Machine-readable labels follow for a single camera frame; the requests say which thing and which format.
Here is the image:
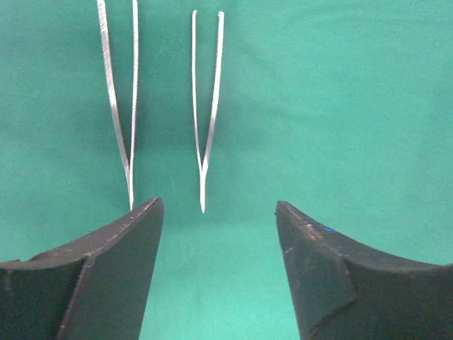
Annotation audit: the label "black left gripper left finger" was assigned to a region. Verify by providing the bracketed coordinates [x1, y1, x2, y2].
[1, 198, 164, 339]

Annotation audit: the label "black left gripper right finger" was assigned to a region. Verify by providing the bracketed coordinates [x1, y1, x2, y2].
[275, 201, 452, 339]

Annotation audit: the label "steel tweezers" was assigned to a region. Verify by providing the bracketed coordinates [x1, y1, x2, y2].
[96, 0, 139, 212]
[191, 9, 226, 215]

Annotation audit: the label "green surgical cloth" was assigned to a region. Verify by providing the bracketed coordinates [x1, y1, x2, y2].
[1, 1, 452, 339]

